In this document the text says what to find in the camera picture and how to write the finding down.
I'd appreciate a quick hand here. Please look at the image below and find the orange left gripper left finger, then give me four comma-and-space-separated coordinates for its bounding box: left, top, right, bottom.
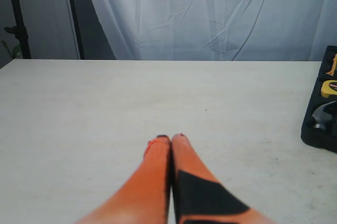
77, 135, 171, 223

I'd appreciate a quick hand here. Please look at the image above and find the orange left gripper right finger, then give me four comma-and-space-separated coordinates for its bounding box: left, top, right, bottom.
172, 134, 274, 223

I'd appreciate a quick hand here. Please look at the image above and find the black plastic tool case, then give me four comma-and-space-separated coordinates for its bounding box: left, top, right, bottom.
301, 46, 336, 153

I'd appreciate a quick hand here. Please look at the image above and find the steel claw hammer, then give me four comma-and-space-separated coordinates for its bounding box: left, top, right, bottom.
312, 101, 336, 131

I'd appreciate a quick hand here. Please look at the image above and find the yellow tape measure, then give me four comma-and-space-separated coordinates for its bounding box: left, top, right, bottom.
321, 79, 337, 98

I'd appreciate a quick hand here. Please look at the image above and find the white backdrop curtain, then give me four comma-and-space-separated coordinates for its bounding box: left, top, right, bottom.
91, 0, 336, 61

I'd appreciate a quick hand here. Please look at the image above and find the orange utility knife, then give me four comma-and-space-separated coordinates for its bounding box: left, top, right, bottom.
326, 54, 337, 76

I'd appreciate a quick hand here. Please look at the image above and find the green plant leaf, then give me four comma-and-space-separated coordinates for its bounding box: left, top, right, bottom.
1, 40, 22, 60

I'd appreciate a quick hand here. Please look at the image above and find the black stand pole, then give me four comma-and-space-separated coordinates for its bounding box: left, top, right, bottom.
4, 0, 32, 59

